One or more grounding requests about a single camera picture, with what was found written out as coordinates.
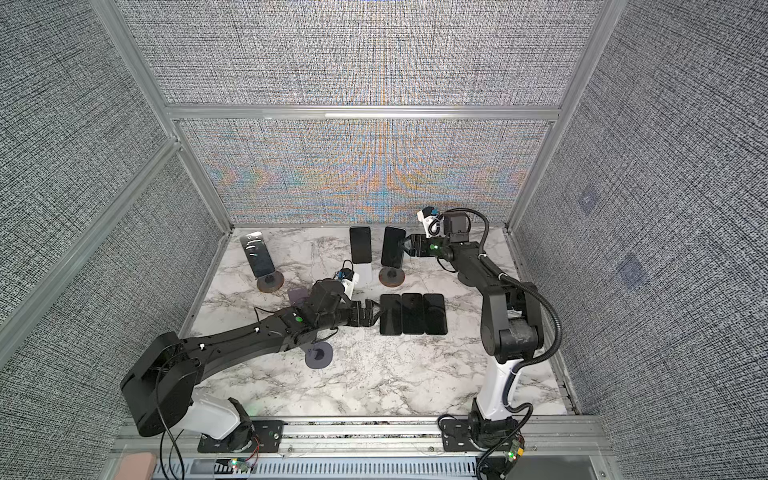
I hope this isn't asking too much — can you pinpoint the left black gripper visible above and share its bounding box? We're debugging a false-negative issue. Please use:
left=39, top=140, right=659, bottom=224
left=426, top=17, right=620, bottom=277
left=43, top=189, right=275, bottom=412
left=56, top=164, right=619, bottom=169
left=318, top=298, right=386, bottom=333

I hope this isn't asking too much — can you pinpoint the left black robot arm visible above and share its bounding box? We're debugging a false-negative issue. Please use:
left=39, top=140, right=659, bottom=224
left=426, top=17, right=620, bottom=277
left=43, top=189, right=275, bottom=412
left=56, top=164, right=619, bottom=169
left=120, top=279, right=378, bottom=452

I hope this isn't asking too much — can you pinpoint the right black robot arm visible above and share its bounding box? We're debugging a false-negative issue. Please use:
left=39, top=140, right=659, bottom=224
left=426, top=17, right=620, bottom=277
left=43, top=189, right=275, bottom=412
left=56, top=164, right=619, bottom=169
left=403, top=234, right=544, bottom=448

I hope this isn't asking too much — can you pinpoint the white phone stand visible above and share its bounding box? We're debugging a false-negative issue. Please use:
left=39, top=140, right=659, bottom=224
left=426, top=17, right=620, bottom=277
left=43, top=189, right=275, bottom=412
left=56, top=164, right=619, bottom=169
left=353, top=263, right=372, bottom=288

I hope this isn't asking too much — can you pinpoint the wooden round phone stand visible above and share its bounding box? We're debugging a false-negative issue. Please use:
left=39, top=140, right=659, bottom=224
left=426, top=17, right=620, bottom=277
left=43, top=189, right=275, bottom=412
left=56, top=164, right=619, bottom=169
left=378, top=267, right=405, bottom=288

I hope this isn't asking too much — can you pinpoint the front-left grey round stand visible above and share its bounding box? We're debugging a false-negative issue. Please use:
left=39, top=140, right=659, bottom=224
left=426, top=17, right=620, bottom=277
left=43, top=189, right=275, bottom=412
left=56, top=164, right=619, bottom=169
left=305, top=341, right=334, bottom=370

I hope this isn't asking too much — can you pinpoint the second-left grey stand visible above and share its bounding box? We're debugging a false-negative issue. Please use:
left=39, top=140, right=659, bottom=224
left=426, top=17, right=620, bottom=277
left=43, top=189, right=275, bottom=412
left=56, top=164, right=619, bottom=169
left=287, top=287, right=310, bottom=307

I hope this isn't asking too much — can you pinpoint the phone on white stand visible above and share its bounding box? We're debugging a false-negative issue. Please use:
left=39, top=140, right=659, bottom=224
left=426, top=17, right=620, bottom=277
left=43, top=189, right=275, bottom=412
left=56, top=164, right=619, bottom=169
left=349, top=226, right=372, bottom=265

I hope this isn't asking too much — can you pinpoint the far-left brown round stand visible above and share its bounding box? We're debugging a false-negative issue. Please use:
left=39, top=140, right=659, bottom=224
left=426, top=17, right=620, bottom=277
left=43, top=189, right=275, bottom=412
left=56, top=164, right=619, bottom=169
left=257, top=271, right=285, bottom=293

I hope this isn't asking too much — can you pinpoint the pink box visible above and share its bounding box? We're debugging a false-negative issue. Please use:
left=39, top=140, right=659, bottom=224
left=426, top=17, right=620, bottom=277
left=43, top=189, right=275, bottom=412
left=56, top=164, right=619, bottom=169
left=113, top=452, right=157, bottom=480

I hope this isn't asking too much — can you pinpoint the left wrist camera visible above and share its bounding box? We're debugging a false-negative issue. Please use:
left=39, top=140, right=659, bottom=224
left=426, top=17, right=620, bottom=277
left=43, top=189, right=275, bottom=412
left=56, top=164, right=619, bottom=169
left=335, top=268, right=359, bottom=299

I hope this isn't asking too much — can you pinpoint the right corrugated cable conduit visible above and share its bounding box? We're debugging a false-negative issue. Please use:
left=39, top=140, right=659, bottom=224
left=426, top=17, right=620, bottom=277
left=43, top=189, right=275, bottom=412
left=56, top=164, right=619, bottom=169
left=440, top=208, right=564, bottom=415

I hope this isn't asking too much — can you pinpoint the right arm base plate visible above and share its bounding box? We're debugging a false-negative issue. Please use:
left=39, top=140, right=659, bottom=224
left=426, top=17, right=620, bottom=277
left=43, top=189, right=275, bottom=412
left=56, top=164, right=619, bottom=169
left=438, top=416, right=483, bottom=453

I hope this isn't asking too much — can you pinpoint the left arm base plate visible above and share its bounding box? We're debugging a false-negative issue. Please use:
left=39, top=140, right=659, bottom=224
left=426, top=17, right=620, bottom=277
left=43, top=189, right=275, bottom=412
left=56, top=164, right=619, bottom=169
left=197, top=420, right=285, bottom=454

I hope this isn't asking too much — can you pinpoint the white vented cable tray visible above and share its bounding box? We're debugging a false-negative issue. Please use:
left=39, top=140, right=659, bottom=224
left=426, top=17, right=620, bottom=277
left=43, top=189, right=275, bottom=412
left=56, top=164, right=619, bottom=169
left=152, top=457, right=476, bottom=479

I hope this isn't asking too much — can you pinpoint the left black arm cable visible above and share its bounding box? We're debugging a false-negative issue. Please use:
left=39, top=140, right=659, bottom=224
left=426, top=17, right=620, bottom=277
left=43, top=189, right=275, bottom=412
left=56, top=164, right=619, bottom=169
left=154, top=365, right=187, bottom=480

